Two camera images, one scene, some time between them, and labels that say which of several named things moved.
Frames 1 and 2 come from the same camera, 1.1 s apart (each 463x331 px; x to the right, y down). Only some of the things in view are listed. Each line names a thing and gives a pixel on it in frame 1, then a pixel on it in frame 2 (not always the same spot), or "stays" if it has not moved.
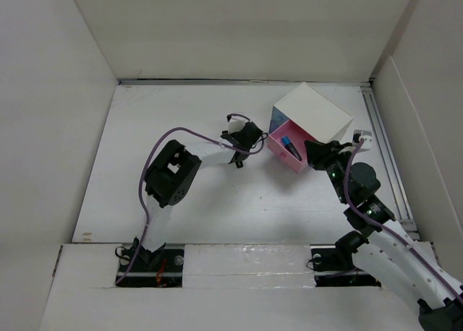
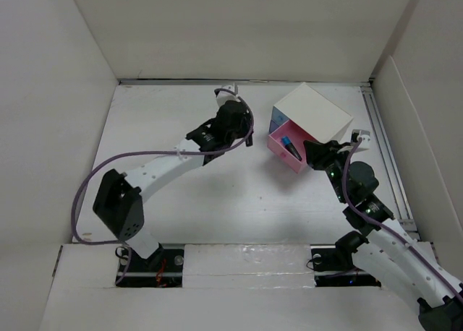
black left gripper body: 226,133 → 244,131
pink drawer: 288,142 stays
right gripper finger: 341,149 stays
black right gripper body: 336,170 stays
